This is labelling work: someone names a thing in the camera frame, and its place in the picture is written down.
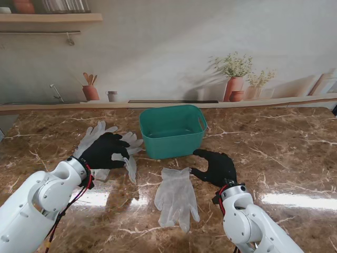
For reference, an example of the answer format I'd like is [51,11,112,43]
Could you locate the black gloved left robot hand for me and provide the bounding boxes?
[78,132,131,170]

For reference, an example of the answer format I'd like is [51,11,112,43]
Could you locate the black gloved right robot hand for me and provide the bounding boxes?
[191,149,237,188]

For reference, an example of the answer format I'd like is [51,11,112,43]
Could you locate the teal plastic basket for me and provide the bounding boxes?
[138,104,207,160]

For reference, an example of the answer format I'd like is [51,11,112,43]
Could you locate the wooden counter ledge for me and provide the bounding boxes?
[0,93,337,112]

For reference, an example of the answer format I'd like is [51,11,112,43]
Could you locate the terracotta utensil pot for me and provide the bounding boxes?
[82,72,101,101]

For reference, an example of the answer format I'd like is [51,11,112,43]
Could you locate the leaning wooden cutting boards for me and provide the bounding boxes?
[308,73,337,96]

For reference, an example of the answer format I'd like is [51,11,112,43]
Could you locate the red-brown pot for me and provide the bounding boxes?
[12,0,36,14]

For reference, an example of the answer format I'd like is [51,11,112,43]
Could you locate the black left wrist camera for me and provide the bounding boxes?
[85,172,96,190]

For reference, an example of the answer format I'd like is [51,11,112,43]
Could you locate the red black right arm cable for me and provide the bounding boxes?
[217,184,242,253]

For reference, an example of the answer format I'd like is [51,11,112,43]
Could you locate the red black arm cable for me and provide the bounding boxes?
[217,184,242,253]
[43,163,95,253]

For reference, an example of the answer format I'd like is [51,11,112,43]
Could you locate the red black left arm cable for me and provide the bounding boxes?
[43,163,95,253]

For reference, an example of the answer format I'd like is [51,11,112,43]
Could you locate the metal wall rail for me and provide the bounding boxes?
[0,30,81,45]

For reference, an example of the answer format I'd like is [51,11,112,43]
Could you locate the wooden wall shelf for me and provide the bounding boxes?
[0,13,103,23]

